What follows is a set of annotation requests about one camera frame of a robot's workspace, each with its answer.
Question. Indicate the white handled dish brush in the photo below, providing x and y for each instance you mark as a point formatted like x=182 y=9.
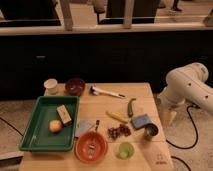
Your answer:
x=97 y=91

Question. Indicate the yellow round fruit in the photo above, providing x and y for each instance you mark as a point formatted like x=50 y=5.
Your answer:
x=55 y=126

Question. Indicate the dark red bowl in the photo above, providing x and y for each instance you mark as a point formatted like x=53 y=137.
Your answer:
x=75 y=86

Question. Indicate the tan wooden block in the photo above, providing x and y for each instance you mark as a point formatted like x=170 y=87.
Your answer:
x=64 y=115

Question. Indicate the green plastic tray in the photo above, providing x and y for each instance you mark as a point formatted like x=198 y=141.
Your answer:
x=38 y=137

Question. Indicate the dark red grape bunch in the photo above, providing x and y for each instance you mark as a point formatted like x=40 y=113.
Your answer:
x=114 y=133

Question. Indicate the orange plastic bowl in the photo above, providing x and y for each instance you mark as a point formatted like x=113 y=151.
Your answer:
x=82 y=147

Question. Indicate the green chili pepper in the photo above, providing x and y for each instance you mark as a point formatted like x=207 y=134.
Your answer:
x=130 y=108

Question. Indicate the white ceramic cup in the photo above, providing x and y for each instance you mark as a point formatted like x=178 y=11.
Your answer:
x=51 y=85

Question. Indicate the green plastic cup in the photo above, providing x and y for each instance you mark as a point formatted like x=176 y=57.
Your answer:
x=125 y=150

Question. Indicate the grey blue cloth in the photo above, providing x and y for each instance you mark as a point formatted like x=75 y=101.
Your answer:
x=83 y=126

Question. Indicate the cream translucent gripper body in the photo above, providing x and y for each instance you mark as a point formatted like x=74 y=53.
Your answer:
x=168 y=116

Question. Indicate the metal spoon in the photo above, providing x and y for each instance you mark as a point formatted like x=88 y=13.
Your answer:
x=92 y=144

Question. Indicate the blue sponge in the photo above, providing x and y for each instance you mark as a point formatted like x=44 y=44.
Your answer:
x=140 y=121

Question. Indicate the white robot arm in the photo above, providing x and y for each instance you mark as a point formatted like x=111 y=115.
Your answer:
x=185 y=83

